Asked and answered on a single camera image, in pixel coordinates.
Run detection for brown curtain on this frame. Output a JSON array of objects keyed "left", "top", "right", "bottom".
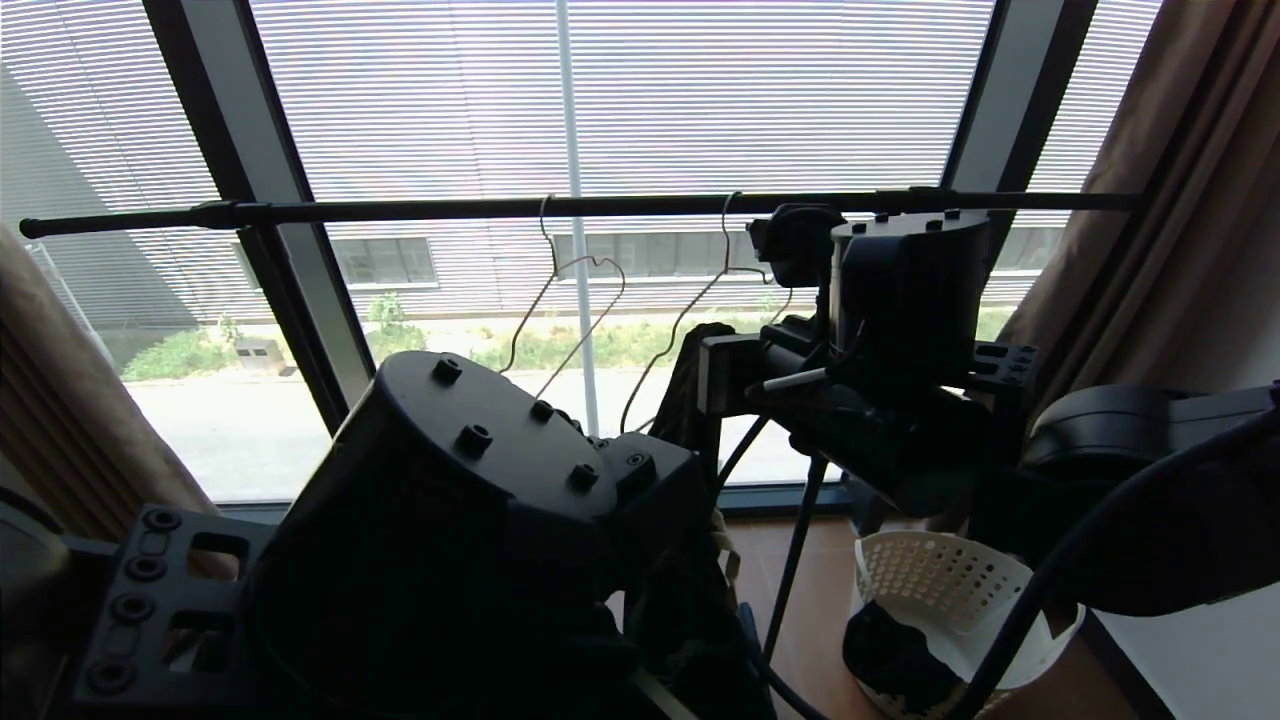
[
  {"left": 0, "top": 225, "right": 226, "bottom": 546},
  {"left": 995, "top": 0, "right": 1280, "bottom": 401}
]

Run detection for black cable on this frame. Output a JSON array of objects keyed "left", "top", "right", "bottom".
[
  {"left": 715, "top": 415, "right": 771, "bottom": 493},
  {"left": 945, "top": 405, "right": 1280, "bottom": 720}
]

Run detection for pink clothes hanger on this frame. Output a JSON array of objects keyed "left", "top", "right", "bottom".
[
  {"left": 620, "top": 190, "right": 796, "bottom": 436},
  {"left": 497, "top": 195, "right": 628, "bottom": 401}
]

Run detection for white laundry basket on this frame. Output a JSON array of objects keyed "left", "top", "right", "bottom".
[{"left": 850, "top": 530, "right": 1086, "bottom": 720}]

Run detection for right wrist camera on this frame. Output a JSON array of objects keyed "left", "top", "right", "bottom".
[{"left": 748, "top": 203, "right": 846, "bottom": 293}]

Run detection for black clothes rack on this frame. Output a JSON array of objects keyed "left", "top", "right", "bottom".
[{"left": 18, "top": 188, "right": 1141, "bottom": 666}]

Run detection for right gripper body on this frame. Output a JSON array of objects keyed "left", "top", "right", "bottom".
[{"left": 697, "top": 318, "right": 833, "bottom": 416}]

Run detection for black garment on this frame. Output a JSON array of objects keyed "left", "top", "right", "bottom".
[
  {"left": 843, "top": 600, "right": 966, "bottom": 716},
  {"left": 640, "top": 322, "right": 776, "bottom": 720}
]

